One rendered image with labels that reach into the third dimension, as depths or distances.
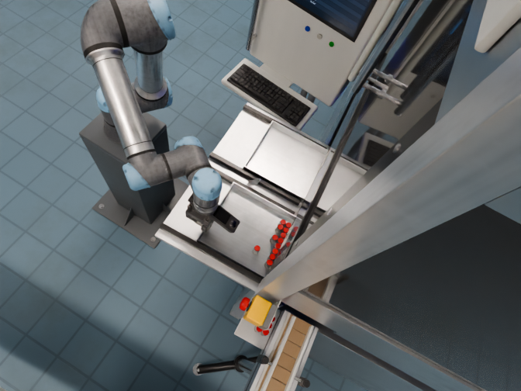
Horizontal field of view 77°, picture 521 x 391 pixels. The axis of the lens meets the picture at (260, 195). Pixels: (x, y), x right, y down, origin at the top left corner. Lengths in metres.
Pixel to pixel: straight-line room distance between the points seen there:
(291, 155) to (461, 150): 1.13
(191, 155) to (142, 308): 1.31
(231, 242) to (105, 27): 0.74
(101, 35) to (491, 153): 0.87
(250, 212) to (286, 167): 0.25
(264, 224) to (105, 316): 1.17
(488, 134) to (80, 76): 2.71
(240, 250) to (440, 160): 0.96
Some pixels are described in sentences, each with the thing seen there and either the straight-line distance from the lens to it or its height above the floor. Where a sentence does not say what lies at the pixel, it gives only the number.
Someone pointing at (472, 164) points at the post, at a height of 1.84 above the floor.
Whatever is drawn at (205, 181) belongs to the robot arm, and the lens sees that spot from 0.85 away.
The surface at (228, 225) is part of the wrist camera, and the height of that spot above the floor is 1.05.
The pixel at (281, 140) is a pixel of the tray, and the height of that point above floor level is 0.88.
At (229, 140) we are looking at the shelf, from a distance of 1.38.
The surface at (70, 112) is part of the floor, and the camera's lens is 2.66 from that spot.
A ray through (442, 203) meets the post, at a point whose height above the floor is 1.78.
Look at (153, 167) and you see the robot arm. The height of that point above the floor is 1.25.
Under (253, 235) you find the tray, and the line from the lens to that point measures 1.22.
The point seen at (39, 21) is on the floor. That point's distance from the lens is 3.29.
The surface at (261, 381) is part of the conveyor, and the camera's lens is 1.13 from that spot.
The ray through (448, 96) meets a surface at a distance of 0.39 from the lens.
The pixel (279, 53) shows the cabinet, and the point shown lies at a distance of 1.69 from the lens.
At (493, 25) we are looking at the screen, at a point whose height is 1.88.
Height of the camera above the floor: 2.03
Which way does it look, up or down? 64 degrees down
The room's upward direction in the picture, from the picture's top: 25 degrees clockwise
